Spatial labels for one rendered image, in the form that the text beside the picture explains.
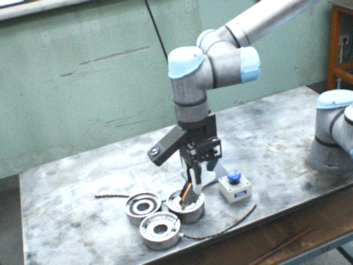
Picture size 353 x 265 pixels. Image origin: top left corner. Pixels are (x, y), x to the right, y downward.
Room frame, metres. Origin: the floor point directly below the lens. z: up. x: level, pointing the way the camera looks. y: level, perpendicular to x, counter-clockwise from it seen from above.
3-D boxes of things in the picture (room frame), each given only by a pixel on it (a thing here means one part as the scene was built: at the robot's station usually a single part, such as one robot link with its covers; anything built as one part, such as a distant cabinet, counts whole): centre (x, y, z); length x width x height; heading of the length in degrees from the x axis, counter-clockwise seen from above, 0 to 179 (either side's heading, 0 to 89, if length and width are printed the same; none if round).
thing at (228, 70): (0.81, -0.14, 1.23); 0.11 x 0.11 x 0.08; 7
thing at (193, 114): (0.79, -0.04, 1.15); 0.08 x 0.08 x 0.05
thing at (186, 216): (0.85, 0.00, 0.82); 0.10 x 0.10 x 0.04
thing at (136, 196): (0.85, 0.12, 0.82); 0.10 x 0.10 x 0.04
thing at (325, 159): (0.97, -0.48, 0.85); 0.15 x 0.15 x 0.10
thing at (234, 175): (0.89, -0.15, 0.85); 0.04 x 0.04 x 0.05
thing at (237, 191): (0.89, -0.15, 0.82); 0.08 x 0.07 x 0.05; 106
